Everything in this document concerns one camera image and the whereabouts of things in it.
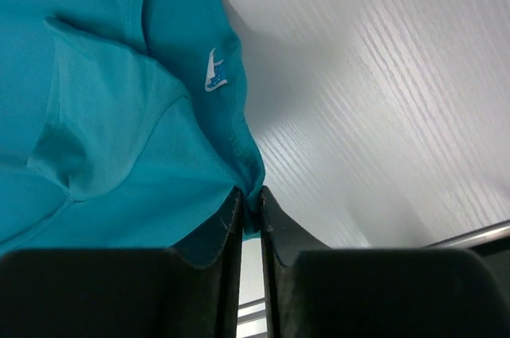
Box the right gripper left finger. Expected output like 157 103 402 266
173 188 244 337

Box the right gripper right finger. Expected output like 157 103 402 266
259 187 329 337

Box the teal t-shirt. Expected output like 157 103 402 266
1 0 265 252

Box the aluminium frame rail front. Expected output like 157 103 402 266
236 220 509 337

